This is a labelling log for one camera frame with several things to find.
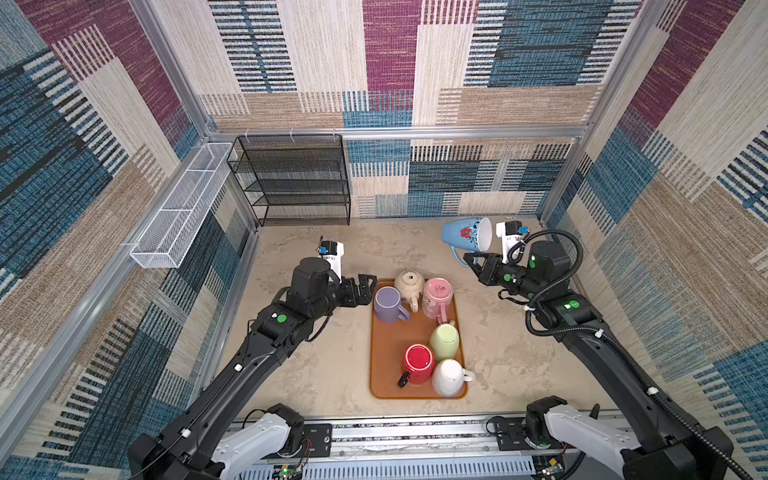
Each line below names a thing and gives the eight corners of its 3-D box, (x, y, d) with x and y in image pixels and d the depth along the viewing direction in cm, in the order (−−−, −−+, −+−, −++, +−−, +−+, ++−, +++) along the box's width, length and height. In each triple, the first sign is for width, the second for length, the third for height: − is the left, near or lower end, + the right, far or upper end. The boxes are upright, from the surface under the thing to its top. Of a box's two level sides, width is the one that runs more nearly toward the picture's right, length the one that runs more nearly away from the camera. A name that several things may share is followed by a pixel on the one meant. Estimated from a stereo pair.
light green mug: (431, 361, 87) (435, 347, 79) (429, 335, 92) (432, 320, 84) (454, 361, 87) (460, 347, 79) (451, 335, 92) (456, 320, 84)
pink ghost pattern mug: (424, 327, 93) (427, 309, 84) (421, 296, 100) (424, 277, 91) (450, 327, 93) (457, 309, 84) (446, 296, 100) (451, 277, 91)
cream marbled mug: (389, 307, 98) (389, 293, 91) (399, 281, 104) (399, 266, 97) (415, 315, 96) (417, 301, 89) (423, 287, 102) (426, 273, 96)
